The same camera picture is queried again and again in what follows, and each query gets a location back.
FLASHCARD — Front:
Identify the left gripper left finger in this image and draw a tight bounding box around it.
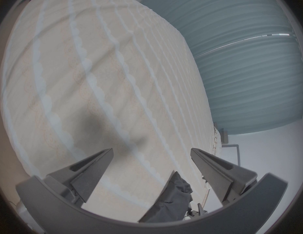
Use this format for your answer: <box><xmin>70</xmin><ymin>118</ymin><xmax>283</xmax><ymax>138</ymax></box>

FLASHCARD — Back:
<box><xmin>45</xmin><ymin>148</ymin><xmax>114</xmax><ymax>204</ymax></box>

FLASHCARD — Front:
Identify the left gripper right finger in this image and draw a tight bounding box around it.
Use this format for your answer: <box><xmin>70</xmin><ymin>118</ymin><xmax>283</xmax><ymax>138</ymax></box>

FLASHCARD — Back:
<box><xmin>191</xmin><ymin>148</ymin><xmax>258</xmax><ymax>202</ymax></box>

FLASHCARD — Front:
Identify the black T-shirt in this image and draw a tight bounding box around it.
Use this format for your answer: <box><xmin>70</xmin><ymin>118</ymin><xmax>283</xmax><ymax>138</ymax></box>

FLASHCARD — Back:
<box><xmin>138</xmin><ymin>171</ymin><xmax>194</xmax><ymax>223</ymax></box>

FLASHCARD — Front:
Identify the bed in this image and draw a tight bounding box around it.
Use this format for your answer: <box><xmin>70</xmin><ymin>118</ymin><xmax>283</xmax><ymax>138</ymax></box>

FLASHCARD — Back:
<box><xmin>0</xmin><ymin>0</ymin><xmax>240</xmax><ymax>223</ymax></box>

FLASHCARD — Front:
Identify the white printed pillow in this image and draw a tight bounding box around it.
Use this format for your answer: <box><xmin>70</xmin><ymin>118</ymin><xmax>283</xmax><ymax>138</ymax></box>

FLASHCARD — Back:
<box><xmin>213</xmin><ymin>126</ymin><xmax>222</xmax><ymax>156</ymax></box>

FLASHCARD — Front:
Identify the grey bedside table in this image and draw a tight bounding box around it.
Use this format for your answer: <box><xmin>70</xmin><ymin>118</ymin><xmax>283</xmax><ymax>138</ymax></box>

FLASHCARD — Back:
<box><xmin>213</xmin><ymin>122</ymin><xmax>229</xmax><ymax>145</ymax></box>

